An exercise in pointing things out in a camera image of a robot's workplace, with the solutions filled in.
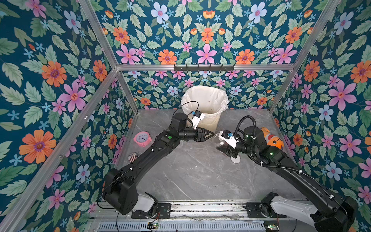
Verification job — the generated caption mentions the black wall hook rail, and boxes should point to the black wall hook rail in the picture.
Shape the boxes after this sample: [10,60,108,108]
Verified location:
[173,64,235,72]

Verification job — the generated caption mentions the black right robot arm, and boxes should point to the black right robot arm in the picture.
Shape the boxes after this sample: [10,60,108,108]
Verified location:
[217,126,357,232]

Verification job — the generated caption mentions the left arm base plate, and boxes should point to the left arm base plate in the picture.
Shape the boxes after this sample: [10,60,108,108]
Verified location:
[131,203,172,219]

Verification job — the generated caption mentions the white plastic bin liner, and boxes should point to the white plastic bin liner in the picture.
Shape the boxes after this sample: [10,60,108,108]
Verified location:
[181,86,229,117]

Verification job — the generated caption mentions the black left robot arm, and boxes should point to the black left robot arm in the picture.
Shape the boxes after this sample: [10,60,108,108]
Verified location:
[102,113,214,217]

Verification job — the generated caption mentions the cream ribbed trash bin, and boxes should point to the cream ribbed trash bin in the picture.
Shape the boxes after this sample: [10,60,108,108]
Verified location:
[197,113,221,132]

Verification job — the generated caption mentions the orange plush toy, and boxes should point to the orange plush toy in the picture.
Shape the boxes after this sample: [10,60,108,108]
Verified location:
[261,127,284,150]

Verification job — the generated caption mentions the white round jar lid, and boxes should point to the white round jar lid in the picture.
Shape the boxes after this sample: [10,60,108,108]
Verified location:
[231,156,241,164]

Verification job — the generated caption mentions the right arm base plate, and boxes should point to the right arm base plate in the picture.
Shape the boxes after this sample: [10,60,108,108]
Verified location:
[243,202,287,218]

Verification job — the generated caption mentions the jar with white lid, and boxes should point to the jar with white lid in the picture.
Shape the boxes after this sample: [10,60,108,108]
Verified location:
[213,134,228,148]

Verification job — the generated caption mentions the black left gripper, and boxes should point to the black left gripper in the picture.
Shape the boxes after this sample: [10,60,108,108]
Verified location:
[176,127,214,144]

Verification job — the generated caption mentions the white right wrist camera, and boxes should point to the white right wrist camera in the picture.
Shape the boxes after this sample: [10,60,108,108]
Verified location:
[218,130,239,148]

